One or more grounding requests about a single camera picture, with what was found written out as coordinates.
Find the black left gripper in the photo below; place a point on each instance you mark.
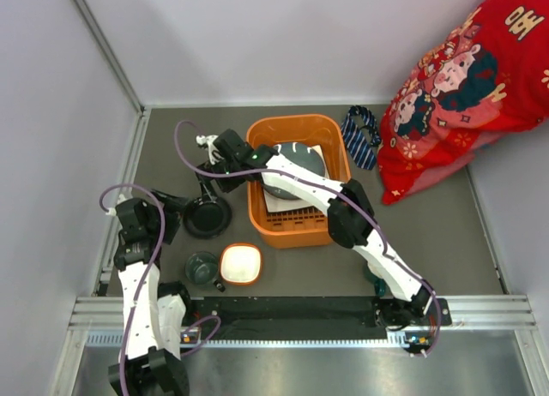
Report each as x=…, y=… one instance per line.
x=172, y=206

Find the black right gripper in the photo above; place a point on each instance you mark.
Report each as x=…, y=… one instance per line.
x=232, y=187

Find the black round plate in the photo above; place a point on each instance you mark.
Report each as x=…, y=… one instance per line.
x=206, y=219

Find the white square plate black rim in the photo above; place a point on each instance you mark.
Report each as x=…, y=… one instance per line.
x=275, y=205

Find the blue-grey round plate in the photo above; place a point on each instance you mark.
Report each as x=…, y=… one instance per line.
x=301, y=155

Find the white square bowl orange rim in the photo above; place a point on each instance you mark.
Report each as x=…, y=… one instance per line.
x=241, y=264

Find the orange plastic bin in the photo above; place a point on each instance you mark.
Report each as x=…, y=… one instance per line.
x=307, y=226

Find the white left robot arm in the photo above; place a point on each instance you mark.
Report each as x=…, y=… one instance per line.
x=149, y=361

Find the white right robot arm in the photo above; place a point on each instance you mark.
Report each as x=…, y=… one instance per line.
x=347, y=208

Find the black base bar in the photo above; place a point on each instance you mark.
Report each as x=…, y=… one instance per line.
x=302, y=318

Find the blue striped necktie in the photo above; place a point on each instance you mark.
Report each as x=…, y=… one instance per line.
x=360, y=134

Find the green mug white inside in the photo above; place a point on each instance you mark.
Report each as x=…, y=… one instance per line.
x=379, y=285

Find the red patterned cloth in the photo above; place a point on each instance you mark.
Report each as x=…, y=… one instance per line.
x=488, y=79

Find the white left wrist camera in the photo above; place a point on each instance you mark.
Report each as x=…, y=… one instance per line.
x=112, y=211

